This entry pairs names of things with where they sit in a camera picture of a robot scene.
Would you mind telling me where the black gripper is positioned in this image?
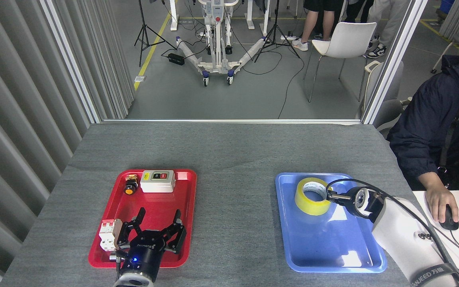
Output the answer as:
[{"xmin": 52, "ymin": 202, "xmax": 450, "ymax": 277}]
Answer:
[
  {"xmin": 117, "ymin": 207, "xmax": 187, "ymax": 276},
  {"xmin": 326, "ymin": 190, "xmax": 354, "ymax": 208}
]

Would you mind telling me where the yellow tape roll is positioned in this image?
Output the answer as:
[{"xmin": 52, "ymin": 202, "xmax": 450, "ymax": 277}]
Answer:
[{"xmin": 294, "ymin": 177, "xmax": 333, "ymax": 216}]

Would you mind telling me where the black computer mouse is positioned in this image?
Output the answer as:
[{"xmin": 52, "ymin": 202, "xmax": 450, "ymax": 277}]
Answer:
[{"xmin": 440, "ymin": 205, "xmax": 459, "ymax": 231}]

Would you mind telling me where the person's right hand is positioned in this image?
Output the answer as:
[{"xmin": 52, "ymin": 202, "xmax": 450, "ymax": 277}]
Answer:
[{"xmin": 425, "ymin": 184, "xmax": 459, "ymax": 223}]

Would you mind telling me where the red plastic tray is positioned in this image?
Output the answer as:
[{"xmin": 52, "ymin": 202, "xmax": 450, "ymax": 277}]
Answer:
[{"xmin": 88, "ymin": 169, "xmax": 197, "ymax": 268}]

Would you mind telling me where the blue plastic tray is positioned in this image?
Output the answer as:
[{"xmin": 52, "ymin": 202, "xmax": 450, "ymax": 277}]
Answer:
[{"xmin": 275, "ymin": 172, "xmax": 388, "ymax": 274}]

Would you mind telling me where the white circuit breaker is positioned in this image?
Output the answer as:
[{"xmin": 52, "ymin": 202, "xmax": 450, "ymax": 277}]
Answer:
[{"xmin": 99, "ymin": 218, "xmax": 123, "ymax": 252}]

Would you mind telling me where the yellow push button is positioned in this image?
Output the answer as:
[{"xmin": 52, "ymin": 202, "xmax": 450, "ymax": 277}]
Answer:
[{"xmin": 124, "ymin": 174, "xmax": 139, "ymax": 195}]

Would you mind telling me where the person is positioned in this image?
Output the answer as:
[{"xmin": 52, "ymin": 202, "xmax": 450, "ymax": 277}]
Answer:
[
  {"xmin": 292, "ymin": 0, "xmax": 335, "ymax": 51},
  {"xmin": 367, "ymin": 0, "xmax": 410, "ymax": 59},
  {"xmin": 386, "ymin": 38, "xmax": 459, "ymax": 191},
  {"xmin": 343, "ymin": 0, "xmax": 375, "ymax": 24}
]

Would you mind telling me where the white chair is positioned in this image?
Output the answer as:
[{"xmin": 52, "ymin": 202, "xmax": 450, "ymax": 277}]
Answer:
[{"xmin": 304, "ymin": 22, "xmax": 377, "ymax": 103}]

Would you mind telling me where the black tripod stand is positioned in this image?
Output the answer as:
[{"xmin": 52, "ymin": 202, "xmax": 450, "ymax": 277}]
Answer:
[
  {"xmin": 253, "ymin": 0, "xmax": 301, "ymax": 63},
  {"xmin": 134, "ymin": 0, "xmax": 178, "ymax": 67}
]

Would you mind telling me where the white wheeled stand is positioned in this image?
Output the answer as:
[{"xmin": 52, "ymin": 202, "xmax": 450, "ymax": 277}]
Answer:
[{"xmin": 176, "ymin": 0, "xmax": 266, "ymax": 86}]

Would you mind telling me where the white desk leg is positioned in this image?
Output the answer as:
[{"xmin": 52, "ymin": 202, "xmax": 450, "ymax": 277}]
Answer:
[
  {"xmin": 263, "ymin": 0, "xmax": 272, "ymax": 36},
  {"xmin": 245, "ymin": 0, "xmax": 255, "ymax": 30},
  {"xmin": 169, "ymin": 0, "xmax": 179, "ymax": 31}
]

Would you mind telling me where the white two-button switch box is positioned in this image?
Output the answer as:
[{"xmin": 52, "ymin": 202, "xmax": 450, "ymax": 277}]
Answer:
[{"xmin": 140, "ymin": 170, "xmax": 176, "ymax": 193}]

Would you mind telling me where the black floor cable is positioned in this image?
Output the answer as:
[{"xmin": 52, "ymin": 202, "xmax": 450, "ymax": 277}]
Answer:
[{"xmin": 277, "ymin": 60, "xmax": 308, "ymax": 119}]

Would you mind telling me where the silver frame rail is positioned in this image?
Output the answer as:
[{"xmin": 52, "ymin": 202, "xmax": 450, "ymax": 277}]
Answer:
[{"xmin": 101, "ymin": 118, "xmax": 363, "ymax": 125}]

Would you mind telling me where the black mouse cable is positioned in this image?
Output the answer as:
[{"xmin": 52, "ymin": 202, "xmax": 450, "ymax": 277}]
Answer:
[{"xmin": 433, "ymin": 223, "xmax": 459, "ymax": 275}]

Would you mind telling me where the silver frame post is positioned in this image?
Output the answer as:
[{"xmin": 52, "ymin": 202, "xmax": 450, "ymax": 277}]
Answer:
[
  {"xmin": 39, "ymin": 0, "xmax": 103, "ymax": 124},
  {"xmin": 360, "ymin": 0, "xmax": 429, "ymax": 126}
]

